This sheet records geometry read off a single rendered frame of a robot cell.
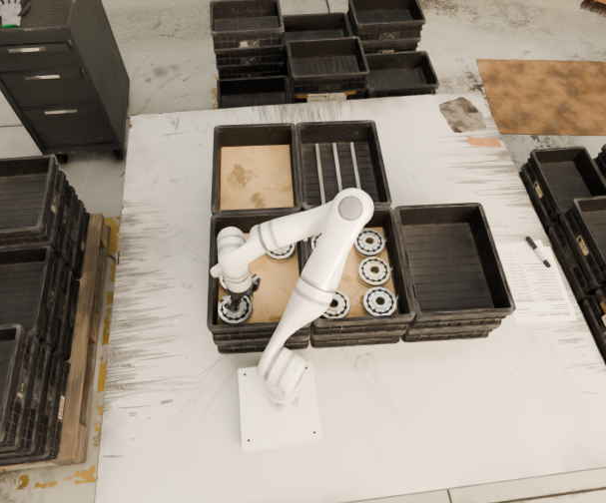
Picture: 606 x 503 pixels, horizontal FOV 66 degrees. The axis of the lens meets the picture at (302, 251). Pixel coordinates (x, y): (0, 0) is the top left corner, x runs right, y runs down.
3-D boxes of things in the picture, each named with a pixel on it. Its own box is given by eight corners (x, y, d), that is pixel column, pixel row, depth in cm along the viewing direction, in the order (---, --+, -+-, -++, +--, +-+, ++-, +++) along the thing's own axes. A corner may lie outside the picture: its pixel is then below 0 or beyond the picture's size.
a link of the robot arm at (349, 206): (378, 198, 102) (329, 300, 106) (380, 199, 111) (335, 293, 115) (339, 180, 103) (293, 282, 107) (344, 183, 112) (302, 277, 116)
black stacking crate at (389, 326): (406, 332, 146) (415, 317, 136) (311, 338, 144) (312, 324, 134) (386, 226, 166) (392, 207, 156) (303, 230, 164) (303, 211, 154)
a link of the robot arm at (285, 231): (266, 219, 119) (256, 219, 111) (367, 184, 113) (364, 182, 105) (277, 252, 119) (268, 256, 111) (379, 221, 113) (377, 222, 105)
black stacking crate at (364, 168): (385, 225, 166) (391, 206, 156) (303, 229, 164) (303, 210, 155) (369, 142, 186) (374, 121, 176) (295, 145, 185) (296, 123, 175)
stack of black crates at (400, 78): (413, 97, 297) (426, 49, 268) (424, 132, 282) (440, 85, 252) (350, 101, 294) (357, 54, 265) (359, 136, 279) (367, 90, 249)
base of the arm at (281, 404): (303, 404, 138) (305, 391, 123) (273, 414, 136) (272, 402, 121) (294, 374, 142) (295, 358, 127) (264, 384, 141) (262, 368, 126)
